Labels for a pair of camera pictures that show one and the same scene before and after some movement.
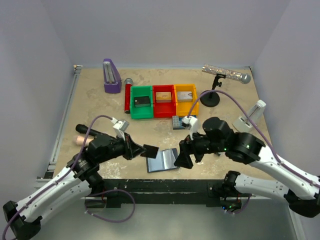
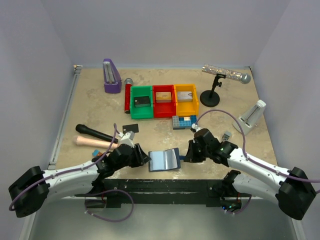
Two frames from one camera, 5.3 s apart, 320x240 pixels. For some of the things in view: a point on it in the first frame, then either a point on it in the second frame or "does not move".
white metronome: [243, 124] does not move
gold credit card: [163, 97] does not move
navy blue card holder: [164, 160] does not move
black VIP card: [151, 152] -> [133, 127]
